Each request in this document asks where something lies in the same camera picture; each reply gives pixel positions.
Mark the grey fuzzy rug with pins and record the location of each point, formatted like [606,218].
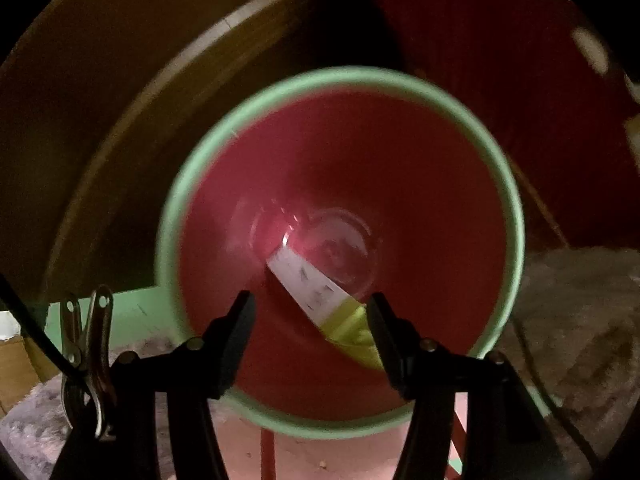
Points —
[579,310]

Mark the clear plastic cup in bin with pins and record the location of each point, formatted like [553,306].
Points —
[334,239]

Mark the red bin with green rim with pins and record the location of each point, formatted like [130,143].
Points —
[379,180]

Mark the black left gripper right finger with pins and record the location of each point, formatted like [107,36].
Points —
[426,374]

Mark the metal spring clamp left wrist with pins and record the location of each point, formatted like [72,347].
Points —
[87,394]

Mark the white and yellow wrapper strip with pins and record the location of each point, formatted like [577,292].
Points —
[339,317]

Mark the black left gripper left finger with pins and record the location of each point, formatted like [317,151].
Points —
[207,367]

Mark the dark wooden nightstand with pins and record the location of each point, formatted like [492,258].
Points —
[101,100]

